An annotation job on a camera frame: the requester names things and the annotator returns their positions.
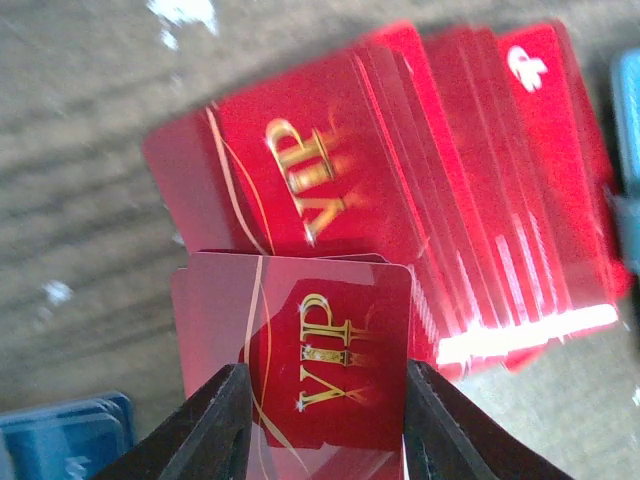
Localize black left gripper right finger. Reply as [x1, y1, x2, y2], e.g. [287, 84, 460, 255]
[404, 360, 570, 479]

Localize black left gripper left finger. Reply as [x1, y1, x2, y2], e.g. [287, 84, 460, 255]
[94, 363, 252, 479]

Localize red VIP credit card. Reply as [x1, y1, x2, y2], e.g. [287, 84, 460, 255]
[171, 252, 412, 479]

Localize blue card holder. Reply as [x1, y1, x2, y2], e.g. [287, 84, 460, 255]
[611, 48, 639, 275]

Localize blue credit card pile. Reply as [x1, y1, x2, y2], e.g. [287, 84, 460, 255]
[1, 391, 136, 479]

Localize red credit card pile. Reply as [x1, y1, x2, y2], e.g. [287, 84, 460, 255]
[143, 20, 630, 379]

